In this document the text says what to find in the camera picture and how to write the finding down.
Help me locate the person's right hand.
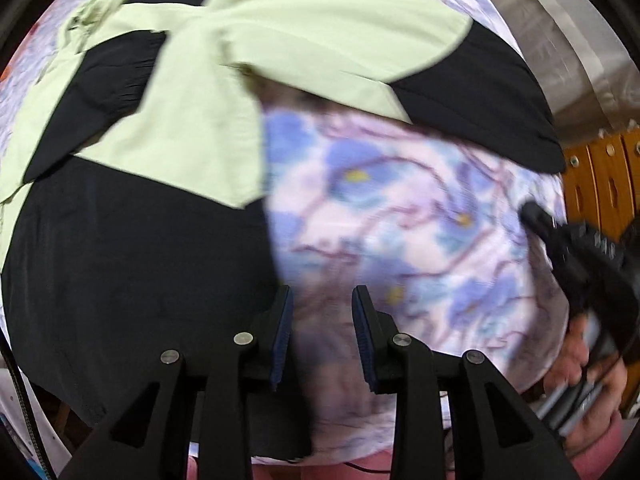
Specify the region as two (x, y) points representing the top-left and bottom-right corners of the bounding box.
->
(544, 317), (632, 461)

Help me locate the white plastic sheet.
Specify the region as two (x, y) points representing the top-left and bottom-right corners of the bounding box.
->
(477, 0), (640, 136)

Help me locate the person's right forearm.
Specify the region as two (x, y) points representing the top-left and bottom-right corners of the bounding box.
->
(567, 417), (628, 478)

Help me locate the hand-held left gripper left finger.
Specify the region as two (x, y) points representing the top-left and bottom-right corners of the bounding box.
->
(59, 285), (296, 480)

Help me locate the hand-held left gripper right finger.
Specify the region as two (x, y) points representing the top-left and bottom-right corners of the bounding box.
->
(351, 285), (581, 480)

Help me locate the blue floral bed sheet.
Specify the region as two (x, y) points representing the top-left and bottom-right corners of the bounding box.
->
(0, 0), (571, 471)

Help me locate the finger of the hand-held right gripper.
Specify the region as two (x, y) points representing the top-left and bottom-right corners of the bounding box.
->
(520, 201), (568, 256)

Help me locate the black and light green jacket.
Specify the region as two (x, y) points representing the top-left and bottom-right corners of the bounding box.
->
(0, 0), (568, 461)

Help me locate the wooden bed frame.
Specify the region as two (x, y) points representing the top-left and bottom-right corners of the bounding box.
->
(562, 127), (640, 243)

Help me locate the person's pink clothing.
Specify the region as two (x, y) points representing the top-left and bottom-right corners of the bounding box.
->
(186, 452), (397, 480)

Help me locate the black cable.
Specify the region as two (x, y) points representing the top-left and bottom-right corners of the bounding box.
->
(0, 330), (57, 480)

